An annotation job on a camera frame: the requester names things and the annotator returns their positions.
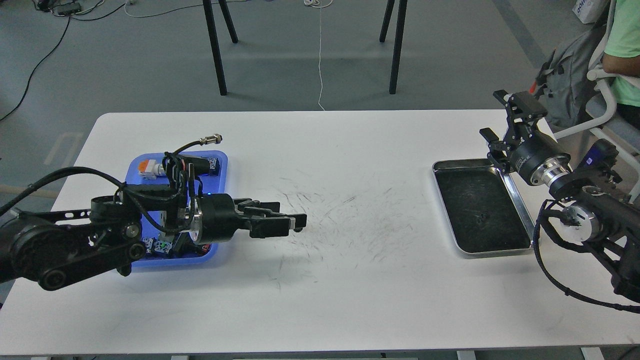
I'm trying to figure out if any person in green shirt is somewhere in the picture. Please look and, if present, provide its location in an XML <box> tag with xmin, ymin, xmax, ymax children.
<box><xmin>602</xmin><ymin>0</ymin><xmax>640</xmax><ymax>129</ymax></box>

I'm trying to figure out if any black table leg pair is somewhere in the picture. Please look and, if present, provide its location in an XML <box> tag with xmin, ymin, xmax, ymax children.
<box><xmin>378</xmin><ymin>0</ymin><xmax>409</xmax><ymax>95</ymax></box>
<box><xmin>201</xmin><ymin>0</ymin><xmax>239</xmax><ymax>96</ymax></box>

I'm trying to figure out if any blue plastic tray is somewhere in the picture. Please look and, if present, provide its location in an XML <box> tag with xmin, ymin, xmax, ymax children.
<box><xmin>125</xmin><ymin>150</ymin><xmax>228</xmax><ymax>271</ymax></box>

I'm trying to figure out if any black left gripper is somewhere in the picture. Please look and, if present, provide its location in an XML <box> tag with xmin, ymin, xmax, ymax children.
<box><xmin>192</xmin><ymin>193</ymin><xmax>307</xmax><ymax>245</ymax></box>

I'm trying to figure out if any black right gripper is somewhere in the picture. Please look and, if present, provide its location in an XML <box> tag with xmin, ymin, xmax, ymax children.
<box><xmin>479</xmin><ymin>89</ymin><xmax>572</xmax><ymax>186</ymax></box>

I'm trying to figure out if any grey backpack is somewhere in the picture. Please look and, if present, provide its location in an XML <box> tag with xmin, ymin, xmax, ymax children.
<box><xmin>529</xmin><ymin>25</ymin><xmax>606</xmax><ymax>129</ymax></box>

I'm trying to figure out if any silver metal tray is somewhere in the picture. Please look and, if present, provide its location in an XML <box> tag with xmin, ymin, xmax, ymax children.
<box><xmin>432</xmin><ymin>158</ymin><xmax>534</xmax><ymax>258</ymax></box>

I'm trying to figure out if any black right table leg pair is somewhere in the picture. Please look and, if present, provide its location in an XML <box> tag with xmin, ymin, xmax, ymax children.
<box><xmin>378</xmin><ymin>0</ymin><xmax>409</xmax><ymax>95</ymax></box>

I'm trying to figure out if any orange white industrial switch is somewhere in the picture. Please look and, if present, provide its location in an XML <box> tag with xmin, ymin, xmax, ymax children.
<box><xmin>137</xmin><ymin>158</ymin><xmax>167</xmax><ymax>180</ymax></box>

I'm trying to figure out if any green push button switch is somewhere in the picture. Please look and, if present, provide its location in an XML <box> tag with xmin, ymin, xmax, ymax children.
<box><xmin>185</xmin><ymin>156</ymin><xmax>221</xmax><ymax>176</ymax></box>

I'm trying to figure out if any red push button switch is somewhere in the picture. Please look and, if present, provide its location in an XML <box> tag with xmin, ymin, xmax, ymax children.
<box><xmin>142</xmin><ymin>234</ymin><xmax>211</xmax><ymax>259</ymax></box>

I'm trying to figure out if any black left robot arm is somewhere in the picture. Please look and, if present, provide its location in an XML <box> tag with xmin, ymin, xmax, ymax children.
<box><xmin>1</xmin><ymin>133</ymin><xmax>307</xmax><ymax>291</ymax></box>

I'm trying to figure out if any black left table leg pair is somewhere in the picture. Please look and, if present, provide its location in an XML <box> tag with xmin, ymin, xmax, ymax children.
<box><xmin>201</xmin><ymin>0</ymin><xmax>239</xmax><ymax>96</ymax></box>

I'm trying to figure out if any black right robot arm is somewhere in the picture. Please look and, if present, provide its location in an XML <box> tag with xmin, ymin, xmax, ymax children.
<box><xmin>479</xmin><ymin>89</ymin><xmax>639</xmax><ymax>313</ymax></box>

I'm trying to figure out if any white chair frame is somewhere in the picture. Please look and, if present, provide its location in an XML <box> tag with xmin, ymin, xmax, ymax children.
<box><xmin>547</xmin><ymin>0</ymin><xmax>640</xmax><ymax>173</ymax></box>

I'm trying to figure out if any white box on floor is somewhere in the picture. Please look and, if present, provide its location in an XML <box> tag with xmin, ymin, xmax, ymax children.
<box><xmin>572</xmin><ymin>0</ymin><xmax>610</xmax><ymax>24</ymax></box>

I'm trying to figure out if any black floor cable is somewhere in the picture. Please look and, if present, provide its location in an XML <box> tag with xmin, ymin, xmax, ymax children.
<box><xmin>0</xmin><ymin>0</ymin><xmax>127</xmax><ymax>122</ymax></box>

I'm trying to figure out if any white hanging cord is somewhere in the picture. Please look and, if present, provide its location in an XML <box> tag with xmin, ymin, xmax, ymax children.
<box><xmin>303</xmin><ymin>0</ymin><xmax>334</xmax><ymax>112</ymax></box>

